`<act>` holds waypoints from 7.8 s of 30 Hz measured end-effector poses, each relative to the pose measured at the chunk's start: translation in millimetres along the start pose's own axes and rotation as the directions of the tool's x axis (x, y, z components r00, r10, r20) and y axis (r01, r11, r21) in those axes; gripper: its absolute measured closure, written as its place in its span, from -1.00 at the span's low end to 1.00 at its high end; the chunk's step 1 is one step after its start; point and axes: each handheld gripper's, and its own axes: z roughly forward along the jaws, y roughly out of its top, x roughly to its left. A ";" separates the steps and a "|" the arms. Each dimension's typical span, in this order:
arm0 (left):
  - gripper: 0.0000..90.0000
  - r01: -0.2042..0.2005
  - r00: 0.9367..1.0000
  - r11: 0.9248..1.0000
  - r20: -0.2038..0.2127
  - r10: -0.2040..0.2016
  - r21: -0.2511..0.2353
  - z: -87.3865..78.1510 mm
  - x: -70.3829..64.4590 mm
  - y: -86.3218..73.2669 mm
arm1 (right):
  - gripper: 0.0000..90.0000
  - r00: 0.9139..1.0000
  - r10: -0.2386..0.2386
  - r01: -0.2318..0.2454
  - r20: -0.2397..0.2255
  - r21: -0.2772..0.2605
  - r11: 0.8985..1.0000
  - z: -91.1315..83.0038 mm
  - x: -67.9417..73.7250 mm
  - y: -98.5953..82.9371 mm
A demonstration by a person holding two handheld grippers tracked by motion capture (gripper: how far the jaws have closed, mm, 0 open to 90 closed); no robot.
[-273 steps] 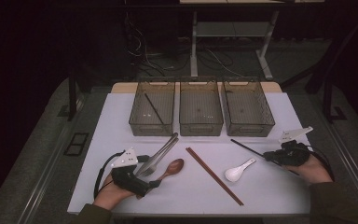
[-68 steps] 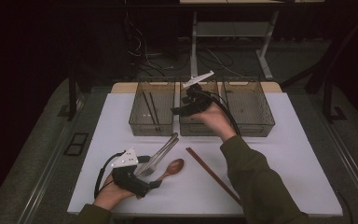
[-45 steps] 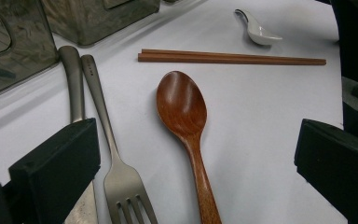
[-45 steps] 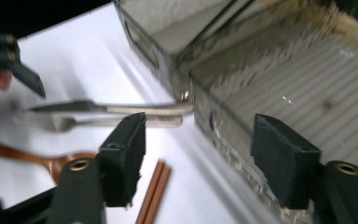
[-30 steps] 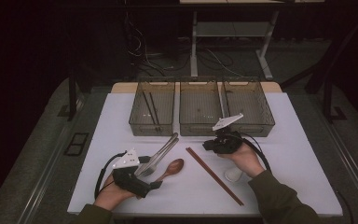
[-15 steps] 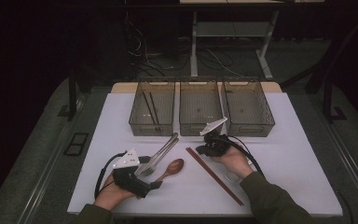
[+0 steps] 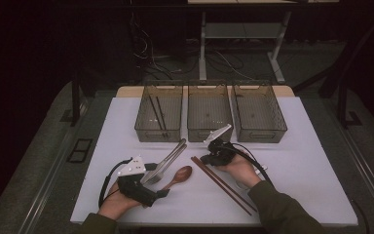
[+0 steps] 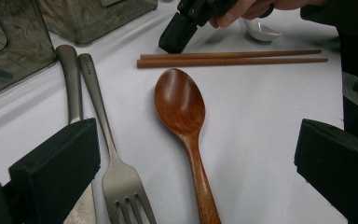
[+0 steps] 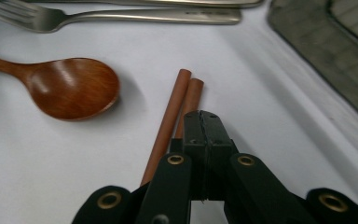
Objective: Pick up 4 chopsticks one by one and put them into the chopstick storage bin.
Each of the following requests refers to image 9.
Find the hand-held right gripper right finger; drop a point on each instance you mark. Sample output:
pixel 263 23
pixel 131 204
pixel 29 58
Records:
pixel 219 146

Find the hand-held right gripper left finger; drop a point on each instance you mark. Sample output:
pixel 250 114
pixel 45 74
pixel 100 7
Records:
pixel 195 140

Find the brown wooden spoon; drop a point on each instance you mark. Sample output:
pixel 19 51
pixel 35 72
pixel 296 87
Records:
pixel 71 90

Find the transparent grey plastic bin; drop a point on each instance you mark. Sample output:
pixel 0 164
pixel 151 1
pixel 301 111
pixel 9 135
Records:
pixel 329 53

